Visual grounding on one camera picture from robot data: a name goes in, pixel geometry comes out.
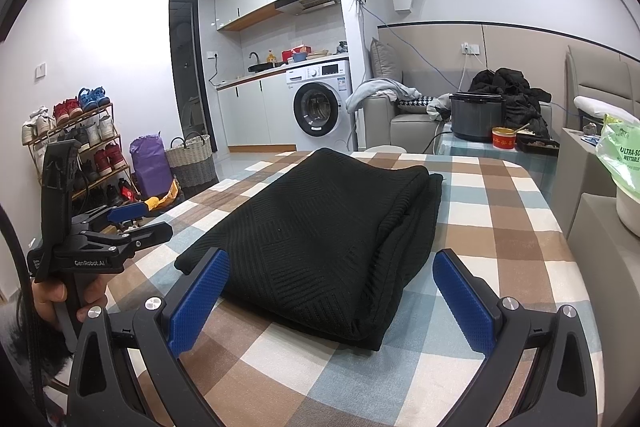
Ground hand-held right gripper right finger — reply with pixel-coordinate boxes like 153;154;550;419
432;249;598;427

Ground black framed door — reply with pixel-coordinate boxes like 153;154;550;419
169;0;216;158

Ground white rolled bedding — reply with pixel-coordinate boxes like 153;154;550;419
572;94;640;120

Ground green plastic bag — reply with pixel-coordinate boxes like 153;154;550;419
595;112;640;200

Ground houndstooth cushion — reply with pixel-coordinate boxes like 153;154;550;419
395;96;441;112

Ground white kitchen base cabinets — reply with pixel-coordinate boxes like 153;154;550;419
216;74;297;154

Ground dark grey rice cooker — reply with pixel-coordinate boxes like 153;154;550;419
448;92;503;142

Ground pile of black clothes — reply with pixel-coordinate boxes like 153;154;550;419
470;68;552;140

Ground purple bag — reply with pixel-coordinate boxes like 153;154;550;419
130;132;173;202

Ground woven laundry basket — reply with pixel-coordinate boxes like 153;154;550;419
165;132;219;192

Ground black food tray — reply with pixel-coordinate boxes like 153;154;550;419
515;132;561;152

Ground beige storage bench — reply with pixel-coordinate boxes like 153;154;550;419
557;127;616;238
565;194;640;408

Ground crumpled grey cloth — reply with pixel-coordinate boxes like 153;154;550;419
425;93;458;120

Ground black knit sweater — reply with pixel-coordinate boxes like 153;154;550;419
174;147;445;352

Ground plaid blanket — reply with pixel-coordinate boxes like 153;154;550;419
42;151;581;427

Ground yellow snack bag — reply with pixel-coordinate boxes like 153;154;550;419
150;181;181;212

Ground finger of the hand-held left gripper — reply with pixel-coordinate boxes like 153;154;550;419
80;222;174;254
72;202;151;228

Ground white washing machine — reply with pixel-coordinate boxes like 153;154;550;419
285;59;353;152

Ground white bowl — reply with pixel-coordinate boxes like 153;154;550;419
616;184;640;238

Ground grey sofa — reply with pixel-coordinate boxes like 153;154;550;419
362;77;553;152

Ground light grey hoodie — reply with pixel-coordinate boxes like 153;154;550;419
346;78;423;112

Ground red can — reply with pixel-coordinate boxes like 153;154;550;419
491;127;517;150

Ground row of assorted shoes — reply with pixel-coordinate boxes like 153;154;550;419
21;87;136;212

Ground beige upholstered bed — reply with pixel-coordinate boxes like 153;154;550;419
562;44;640;132

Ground grey pillow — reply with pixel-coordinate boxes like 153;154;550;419
367;38;403;82

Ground metal shoe rack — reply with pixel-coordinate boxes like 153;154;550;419
21;102;136;228

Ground person's left hand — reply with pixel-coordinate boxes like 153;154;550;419
31;274;108;325

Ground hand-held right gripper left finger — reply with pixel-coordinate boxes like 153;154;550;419
67;247;232;427

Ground side table with blue cloth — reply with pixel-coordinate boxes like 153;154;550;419
434;127;558;202

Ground black sink with faucet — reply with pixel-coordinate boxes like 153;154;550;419
247;52;286;74

